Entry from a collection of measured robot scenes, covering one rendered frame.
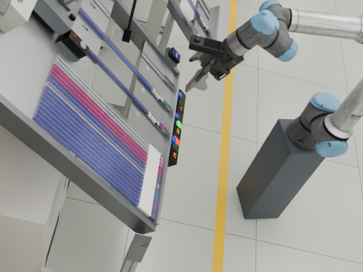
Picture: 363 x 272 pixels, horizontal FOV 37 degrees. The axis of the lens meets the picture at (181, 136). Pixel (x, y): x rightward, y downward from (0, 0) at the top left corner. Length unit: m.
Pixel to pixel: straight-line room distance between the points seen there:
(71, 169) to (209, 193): 1.32
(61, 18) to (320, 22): 0.82
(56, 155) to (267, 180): 1.23
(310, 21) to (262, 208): 1.07
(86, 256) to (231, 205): 0.75
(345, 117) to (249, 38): 0.54
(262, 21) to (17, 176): 0.90
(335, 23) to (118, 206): 0.91
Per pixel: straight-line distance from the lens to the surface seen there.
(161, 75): 1.94
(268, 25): 1.59
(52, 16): 1.49
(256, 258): 2.55
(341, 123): 2.00
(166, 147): 1.78
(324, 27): 1.82
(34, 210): 1.72
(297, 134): 2.22
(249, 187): 2.56
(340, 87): 3.55
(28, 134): 1.35
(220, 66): 1.69
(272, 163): 2.35
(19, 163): 1.81
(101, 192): 1.48
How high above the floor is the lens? 2.11
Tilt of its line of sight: 49 degrees down
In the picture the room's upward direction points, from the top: 22 degrees clockwise
